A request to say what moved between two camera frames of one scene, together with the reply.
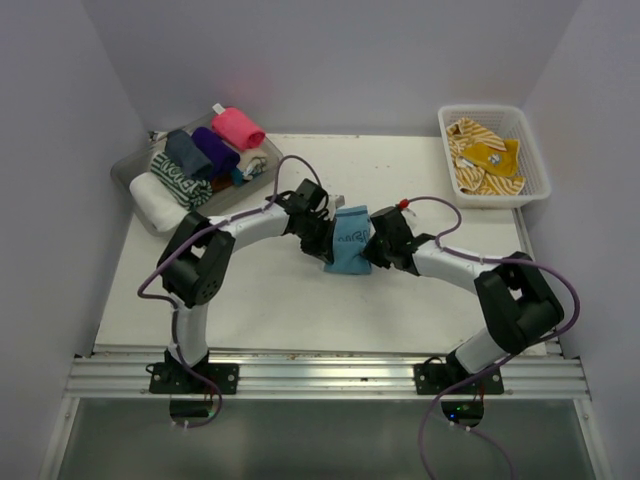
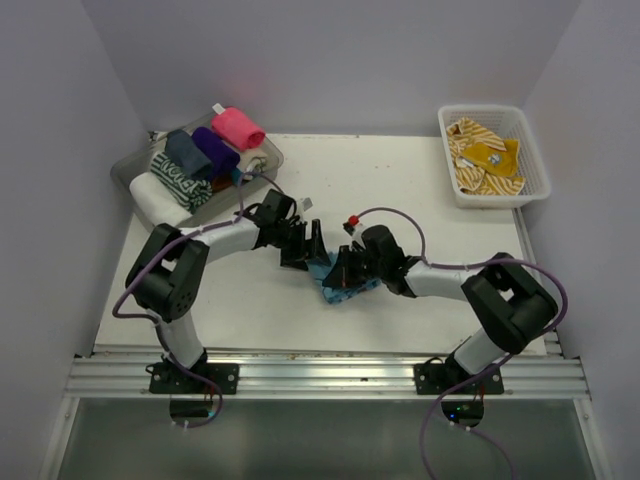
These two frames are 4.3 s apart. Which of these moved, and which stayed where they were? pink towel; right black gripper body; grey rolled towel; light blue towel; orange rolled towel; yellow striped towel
Moved: light blue towel; right black gripper body
Stayed: grey rolled towel; yellow striped towel; pink towel; orange rolled towel
